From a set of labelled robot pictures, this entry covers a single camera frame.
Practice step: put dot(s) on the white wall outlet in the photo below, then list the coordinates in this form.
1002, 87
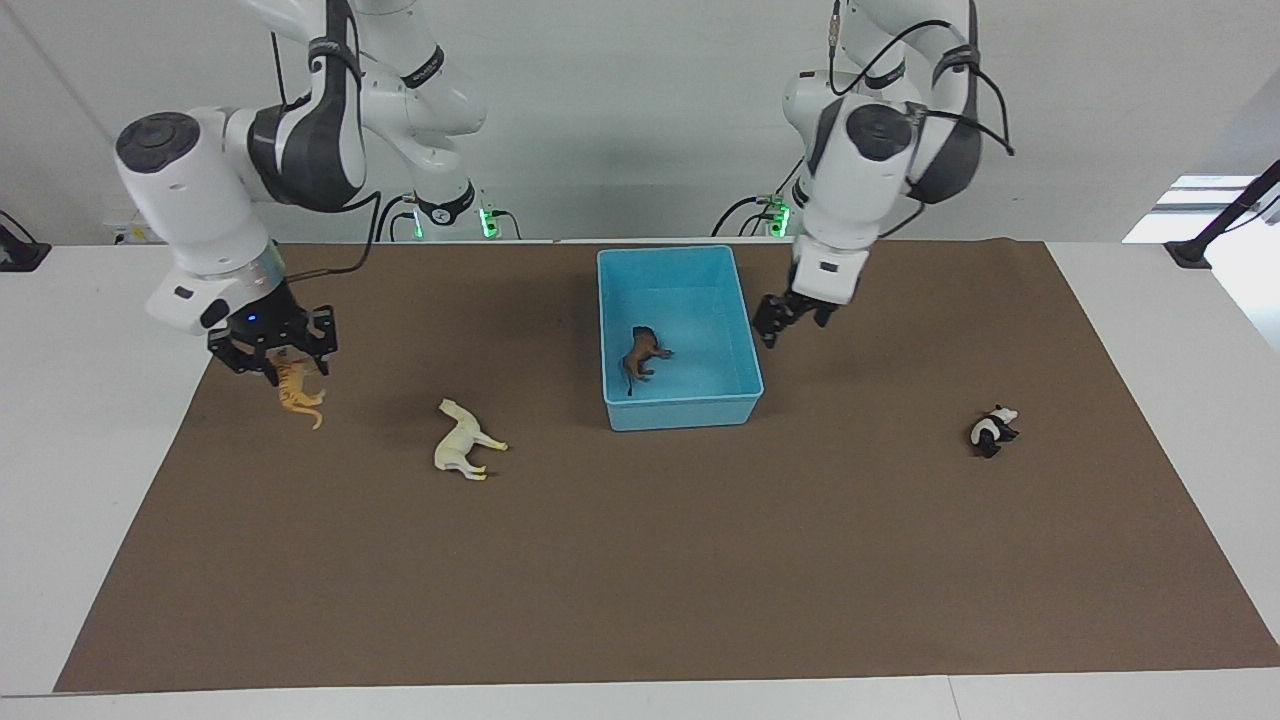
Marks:
135, 235

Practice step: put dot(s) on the brown lion toy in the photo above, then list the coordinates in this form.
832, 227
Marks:
640, 355

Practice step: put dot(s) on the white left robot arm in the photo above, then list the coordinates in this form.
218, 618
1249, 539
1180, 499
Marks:
850, 190

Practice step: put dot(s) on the cream white horse toy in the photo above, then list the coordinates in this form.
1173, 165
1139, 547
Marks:
460, 435

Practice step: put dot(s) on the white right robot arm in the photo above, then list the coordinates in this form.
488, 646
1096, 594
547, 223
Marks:
190, 200

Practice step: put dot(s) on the light blue storage box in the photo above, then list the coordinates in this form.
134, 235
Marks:
700, 300

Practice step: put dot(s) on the black camera stand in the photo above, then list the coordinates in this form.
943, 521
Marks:
1190, 250

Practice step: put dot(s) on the brown table mat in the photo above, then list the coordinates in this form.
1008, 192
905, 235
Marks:
640, 560

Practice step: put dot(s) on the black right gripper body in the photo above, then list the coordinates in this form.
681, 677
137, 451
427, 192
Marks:
265, 325

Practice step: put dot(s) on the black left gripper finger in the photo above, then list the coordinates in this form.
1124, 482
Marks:
763, 320
783, 315

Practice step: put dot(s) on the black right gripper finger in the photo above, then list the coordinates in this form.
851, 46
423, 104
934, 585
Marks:
318, 362
272, 368

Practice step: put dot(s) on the orange striped tiger toy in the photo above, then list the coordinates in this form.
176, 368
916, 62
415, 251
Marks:
293, 395

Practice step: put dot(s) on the black and white panda toy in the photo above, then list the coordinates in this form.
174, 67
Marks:
990, 430

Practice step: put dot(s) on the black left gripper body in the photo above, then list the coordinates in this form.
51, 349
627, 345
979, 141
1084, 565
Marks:
812, 310

